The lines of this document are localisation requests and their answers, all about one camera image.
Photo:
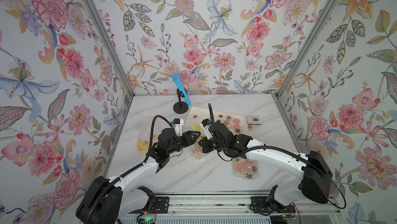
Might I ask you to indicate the small QR code box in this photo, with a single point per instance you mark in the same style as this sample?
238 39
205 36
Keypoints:
254 120

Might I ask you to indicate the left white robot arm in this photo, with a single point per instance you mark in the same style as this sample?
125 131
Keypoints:
108 199

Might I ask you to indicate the ziploc bag of cookies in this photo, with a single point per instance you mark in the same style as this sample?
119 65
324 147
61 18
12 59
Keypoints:
197 149
245 168

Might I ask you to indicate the blue microphone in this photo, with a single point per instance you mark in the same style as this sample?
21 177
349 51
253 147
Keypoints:
177 80

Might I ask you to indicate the white rectangular tray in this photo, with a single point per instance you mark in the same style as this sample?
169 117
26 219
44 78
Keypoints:
193 124

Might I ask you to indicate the pile of poured cookies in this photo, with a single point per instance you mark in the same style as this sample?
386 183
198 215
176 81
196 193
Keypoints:
232 124

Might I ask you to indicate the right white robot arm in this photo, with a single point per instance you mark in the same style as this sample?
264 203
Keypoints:
312 174

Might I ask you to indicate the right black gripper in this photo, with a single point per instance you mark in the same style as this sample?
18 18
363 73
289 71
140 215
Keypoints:
205 146

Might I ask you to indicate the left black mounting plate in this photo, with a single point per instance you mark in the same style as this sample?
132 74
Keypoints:
158 205

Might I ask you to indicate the black mounting plate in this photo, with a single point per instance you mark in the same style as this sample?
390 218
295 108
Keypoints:
261 205
158 205

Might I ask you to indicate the black microphone stand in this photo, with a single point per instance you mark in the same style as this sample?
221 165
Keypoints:
180 107

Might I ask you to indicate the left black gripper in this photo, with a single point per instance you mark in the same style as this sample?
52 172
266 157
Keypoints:
190 140

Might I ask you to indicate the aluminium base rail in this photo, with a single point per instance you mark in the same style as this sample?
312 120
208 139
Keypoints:
210 204

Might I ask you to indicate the ziploc bag yellow duck print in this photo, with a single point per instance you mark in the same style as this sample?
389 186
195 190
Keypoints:
144 134

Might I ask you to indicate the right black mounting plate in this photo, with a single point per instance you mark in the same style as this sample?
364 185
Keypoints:
261 205

